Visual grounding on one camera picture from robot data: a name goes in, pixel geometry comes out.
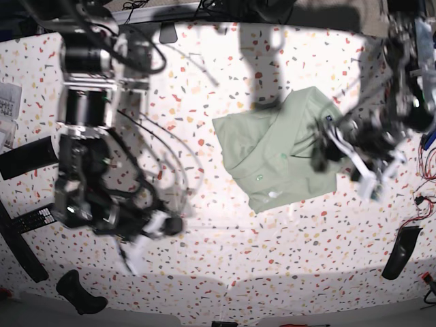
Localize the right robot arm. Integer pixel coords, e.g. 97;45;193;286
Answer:
52;1;183;275

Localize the black game controller grip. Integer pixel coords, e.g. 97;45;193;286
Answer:
56;270;108;315

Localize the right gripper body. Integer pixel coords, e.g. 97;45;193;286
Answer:
112;202;158;242

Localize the small clear plastic box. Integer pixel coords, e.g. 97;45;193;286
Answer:
0;119;17;149

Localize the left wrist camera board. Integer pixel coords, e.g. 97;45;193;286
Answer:
358;177;383;202

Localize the red and black wire bundle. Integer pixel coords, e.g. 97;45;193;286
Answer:
391;136;436;239

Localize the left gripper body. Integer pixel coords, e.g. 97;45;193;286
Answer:
343;117;402;163

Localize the black TV remote control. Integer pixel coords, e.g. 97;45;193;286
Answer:
11;204;56;234

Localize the dark camera mount base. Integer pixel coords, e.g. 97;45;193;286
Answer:
159;22;178;44

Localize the long black bar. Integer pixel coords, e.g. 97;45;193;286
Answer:
1;204;48;283

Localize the black curved handle piece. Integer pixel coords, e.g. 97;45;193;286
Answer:
381;226;422;281

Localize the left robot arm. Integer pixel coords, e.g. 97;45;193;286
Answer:
311;1;435;191

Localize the light green T-shirt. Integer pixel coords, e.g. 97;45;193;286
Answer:
213;87;342;213

